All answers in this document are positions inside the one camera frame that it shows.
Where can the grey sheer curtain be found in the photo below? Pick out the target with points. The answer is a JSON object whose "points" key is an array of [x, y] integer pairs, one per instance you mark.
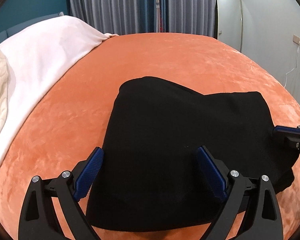
{"points": [[110, 5], [192, 5]]}

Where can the blue padded headboard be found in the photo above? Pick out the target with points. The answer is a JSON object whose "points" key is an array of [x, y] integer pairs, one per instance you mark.
{"points": [[27, 27]]}

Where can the pale pink blanket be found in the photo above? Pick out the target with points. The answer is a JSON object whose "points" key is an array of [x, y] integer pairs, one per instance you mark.
{"points": [[45, 52]]}

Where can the standing mirror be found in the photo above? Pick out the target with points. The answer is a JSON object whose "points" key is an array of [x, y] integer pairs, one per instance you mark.
{"points": [[229, 17]]}

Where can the dark blue curtain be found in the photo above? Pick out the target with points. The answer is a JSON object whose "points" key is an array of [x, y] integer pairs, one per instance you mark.
{"points": [[161, 5]]}

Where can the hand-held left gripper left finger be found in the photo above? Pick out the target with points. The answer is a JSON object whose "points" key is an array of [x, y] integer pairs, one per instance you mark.
{"points": [[90, 172]]}

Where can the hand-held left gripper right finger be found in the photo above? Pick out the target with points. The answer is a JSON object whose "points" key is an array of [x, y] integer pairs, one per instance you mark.
{"points": [[211, 171]]}

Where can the orange plush blanket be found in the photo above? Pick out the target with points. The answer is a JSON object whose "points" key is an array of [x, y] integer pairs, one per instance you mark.
{"points": [[77, 100]]}

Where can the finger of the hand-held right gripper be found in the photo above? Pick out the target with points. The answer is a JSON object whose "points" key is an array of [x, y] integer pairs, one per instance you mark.
{"points": [[286, 130]]}

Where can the black pants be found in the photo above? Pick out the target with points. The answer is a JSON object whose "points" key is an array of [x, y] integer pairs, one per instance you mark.
{"points": [[164, 130]]}

